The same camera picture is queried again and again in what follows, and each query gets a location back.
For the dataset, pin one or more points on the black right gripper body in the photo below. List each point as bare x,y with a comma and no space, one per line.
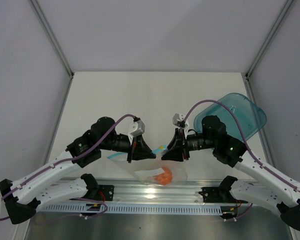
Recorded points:
194,142

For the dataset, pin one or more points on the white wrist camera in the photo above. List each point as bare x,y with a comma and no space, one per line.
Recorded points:
179,120
135,129

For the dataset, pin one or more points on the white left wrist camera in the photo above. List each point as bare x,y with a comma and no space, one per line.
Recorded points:
135,129

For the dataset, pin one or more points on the clear zip top bag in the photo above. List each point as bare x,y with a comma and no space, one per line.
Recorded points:
145,170

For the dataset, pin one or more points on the white slotted cable duct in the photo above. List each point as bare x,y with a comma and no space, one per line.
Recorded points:
122,208

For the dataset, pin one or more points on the aluminium mounting rail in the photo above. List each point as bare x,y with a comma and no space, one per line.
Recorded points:
128,191

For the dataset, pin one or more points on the aluminium frame post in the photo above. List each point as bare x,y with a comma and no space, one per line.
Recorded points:
42,19
271,35

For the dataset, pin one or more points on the orange toy pumpkin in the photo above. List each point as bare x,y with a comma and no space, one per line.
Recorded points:
164,178

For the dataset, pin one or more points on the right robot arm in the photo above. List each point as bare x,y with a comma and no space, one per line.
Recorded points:
280,194

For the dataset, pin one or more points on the right aluminium frame post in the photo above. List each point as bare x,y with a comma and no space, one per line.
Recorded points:
271,35

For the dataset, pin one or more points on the teal plastic tray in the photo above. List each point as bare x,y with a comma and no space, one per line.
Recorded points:
250,116

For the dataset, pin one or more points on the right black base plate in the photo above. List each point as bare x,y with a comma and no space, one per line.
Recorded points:
218,195

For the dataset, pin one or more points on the left aluminium frame post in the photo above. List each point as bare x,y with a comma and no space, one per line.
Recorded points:
42,19

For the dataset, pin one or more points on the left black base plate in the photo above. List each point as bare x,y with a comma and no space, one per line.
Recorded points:
105,193

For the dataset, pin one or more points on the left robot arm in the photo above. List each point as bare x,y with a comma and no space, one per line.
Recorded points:
23,198

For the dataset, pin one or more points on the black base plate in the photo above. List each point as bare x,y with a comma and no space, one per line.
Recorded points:
218,195
105,193

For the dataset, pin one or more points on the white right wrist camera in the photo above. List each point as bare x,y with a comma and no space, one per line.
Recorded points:
179,120

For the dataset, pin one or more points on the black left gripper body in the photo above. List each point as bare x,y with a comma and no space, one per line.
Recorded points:
120,143

